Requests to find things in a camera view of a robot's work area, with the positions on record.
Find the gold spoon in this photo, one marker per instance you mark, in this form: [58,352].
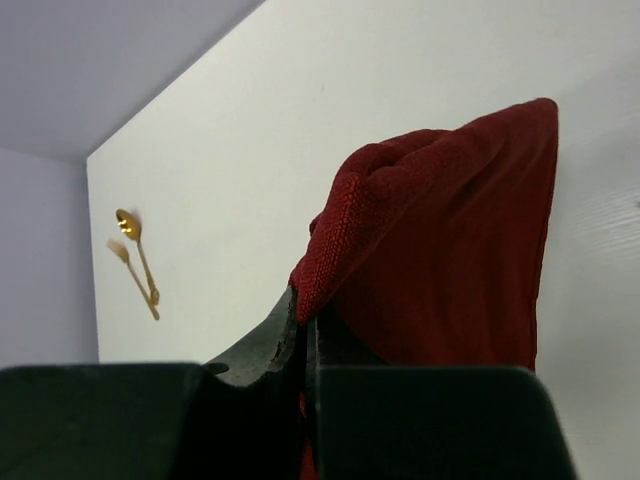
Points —
[131,227]

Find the dark red cloth napkin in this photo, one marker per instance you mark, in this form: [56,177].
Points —
[431,243]

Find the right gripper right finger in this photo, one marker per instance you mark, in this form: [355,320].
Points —
[373,420]

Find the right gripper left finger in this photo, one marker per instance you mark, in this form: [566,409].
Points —
[235,417]

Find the gold fork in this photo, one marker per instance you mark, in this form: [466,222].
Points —
[122,253]

